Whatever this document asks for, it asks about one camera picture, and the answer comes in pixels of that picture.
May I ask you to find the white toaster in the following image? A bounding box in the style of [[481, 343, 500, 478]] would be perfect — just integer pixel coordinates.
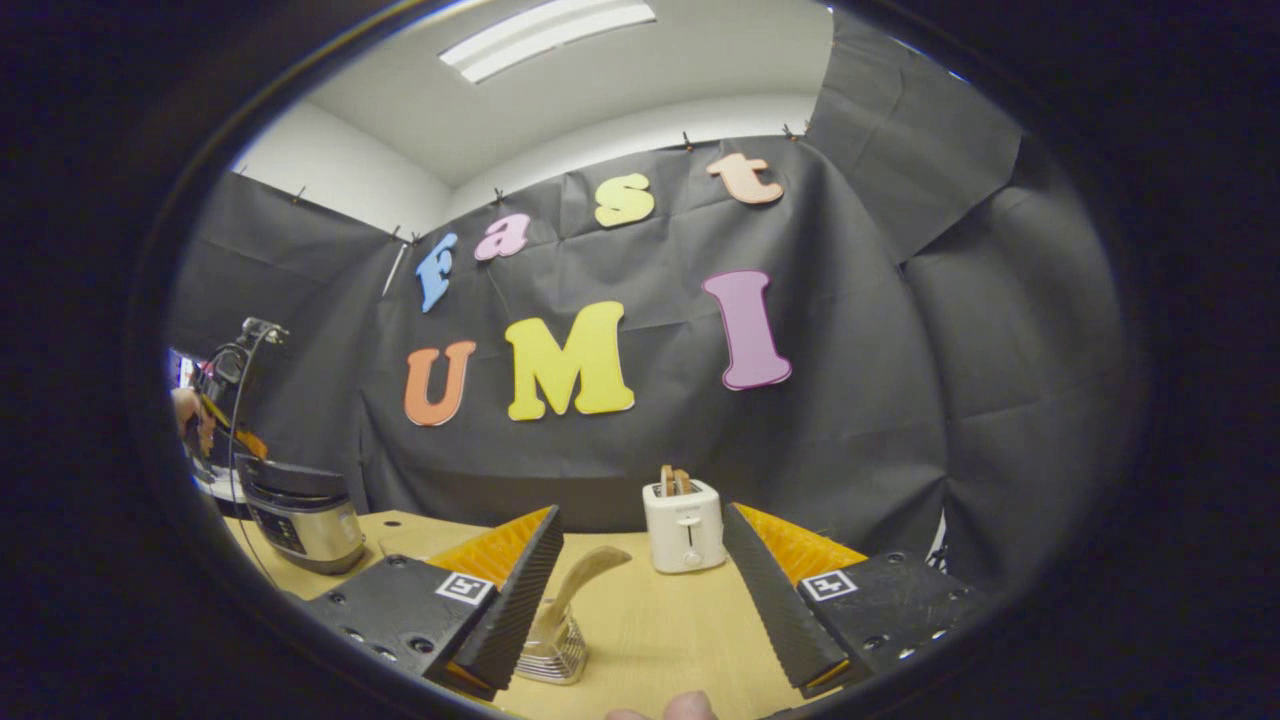
[[642, 478, 728, 575]]

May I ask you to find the black backdrop cloth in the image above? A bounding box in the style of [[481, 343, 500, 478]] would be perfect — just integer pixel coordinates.
[[165, 10, 1146, 601]]

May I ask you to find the silver black rice cooker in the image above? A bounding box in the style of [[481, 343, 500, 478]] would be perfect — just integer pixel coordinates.
[[235, 455, 367, 576]]

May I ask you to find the wooden spoon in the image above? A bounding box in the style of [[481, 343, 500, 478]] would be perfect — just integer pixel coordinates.
[[535, 545, 633, 643]]

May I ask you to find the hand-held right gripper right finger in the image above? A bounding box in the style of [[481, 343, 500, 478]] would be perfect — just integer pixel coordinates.
[[720, 502, 987, 700]]

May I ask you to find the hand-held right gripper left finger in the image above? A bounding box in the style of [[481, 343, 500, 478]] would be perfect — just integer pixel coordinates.
[[300, 503, 565, 702]]

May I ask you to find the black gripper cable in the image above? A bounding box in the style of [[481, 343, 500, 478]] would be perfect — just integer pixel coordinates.
[[226, 328, 285, 593]]

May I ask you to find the ceiling light panel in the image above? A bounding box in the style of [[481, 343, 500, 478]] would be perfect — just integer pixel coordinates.
[[440, 0, 658, 84]]

